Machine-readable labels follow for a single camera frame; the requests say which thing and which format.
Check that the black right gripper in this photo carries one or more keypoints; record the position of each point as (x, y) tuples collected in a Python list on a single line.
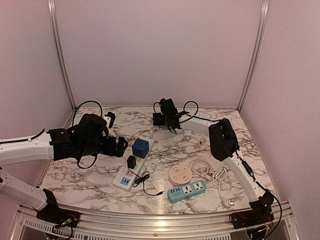
[(157, 121)]

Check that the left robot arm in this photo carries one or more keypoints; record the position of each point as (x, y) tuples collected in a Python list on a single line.
[(90, 137)]

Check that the teal power strip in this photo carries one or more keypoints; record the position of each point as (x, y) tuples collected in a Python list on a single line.
[(186, 191)]

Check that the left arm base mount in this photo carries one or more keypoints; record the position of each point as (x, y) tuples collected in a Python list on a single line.
[(52, 213)]

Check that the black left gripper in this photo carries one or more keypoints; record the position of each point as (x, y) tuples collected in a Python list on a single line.
[(120, 150)]

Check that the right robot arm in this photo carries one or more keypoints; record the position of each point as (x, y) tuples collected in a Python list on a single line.
[(224, 147)]

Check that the white USB charger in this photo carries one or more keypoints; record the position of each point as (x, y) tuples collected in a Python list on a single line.
[(187, 135)]

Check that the aluminium frame post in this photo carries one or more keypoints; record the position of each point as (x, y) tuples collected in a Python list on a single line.
[(257, 47), (59, 51)]

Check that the blue cube power socket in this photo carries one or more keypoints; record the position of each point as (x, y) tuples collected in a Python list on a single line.
[(140, 148)]

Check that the white multicolour power strip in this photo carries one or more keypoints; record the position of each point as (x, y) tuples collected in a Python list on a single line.
[(125, 177)]

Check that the right aluminium frame post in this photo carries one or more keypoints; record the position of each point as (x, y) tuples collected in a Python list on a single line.
[(257, 47)]

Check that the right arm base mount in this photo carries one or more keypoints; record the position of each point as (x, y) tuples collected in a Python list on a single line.
[(252, 216)]

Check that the pink round power socket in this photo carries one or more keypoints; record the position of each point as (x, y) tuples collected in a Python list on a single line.
[(180, 174)]

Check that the left aluminium frame post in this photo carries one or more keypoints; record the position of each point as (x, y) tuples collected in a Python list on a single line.
[(59, 51)]

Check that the aluminium front rail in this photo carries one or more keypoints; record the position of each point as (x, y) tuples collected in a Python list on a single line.
[(106, 225)]

